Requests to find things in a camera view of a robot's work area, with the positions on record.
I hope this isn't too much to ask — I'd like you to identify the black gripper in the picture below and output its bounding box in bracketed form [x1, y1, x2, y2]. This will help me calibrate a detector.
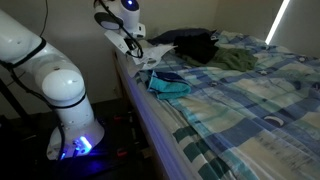
[123, 36, 145, 60]

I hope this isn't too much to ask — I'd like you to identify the dark blue pillow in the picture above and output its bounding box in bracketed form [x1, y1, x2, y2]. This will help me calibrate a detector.
[148, 27, 214, 46]

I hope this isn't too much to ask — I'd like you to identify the teal and blue folded cloth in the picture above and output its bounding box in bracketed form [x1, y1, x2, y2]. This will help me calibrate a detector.
[146, 69, 193, 101]

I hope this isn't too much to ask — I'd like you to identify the black garment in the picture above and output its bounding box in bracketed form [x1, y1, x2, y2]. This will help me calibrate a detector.
[173, 31, 221, 65]

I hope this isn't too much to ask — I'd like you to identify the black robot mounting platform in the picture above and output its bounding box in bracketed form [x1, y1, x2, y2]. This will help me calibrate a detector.
[19, 99, 154, 180]

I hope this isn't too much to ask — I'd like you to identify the green garment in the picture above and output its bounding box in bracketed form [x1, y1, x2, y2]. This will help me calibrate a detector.
[181, 47, 259, 73]

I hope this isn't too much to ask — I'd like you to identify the blue plaid bedsheet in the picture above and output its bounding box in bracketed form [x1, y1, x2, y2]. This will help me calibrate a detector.
[133, 29, 320, 180]

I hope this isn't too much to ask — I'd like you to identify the black stand pole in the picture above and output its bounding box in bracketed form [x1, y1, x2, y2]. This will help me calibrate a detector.
[0, 78, 32, 122]

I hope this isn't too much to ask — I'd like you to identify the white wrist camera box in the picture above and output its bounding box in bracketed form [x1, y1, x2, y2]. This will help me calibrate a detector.
[104, 29, 132, 55]

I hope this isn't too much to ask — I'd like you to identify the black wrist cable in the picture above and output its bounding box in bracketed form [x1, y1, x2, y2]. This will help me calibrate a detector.
[94, 0, 145, 60]

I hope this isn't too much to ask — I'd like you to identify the bed frame with mattress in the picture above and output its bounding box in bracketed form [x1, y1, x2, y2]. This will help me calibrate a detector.
[113, 49, 194, 180]

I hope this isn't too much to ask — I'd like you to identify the thin black wall cable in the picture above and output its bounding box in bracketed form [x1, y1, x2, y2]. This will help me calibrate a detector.
[39, 0, 50, 38]

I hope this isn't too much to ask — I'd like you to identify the black base cable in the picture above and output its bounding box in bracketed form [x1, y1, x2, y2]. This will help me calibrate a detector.
[0, 59, 67, 162]

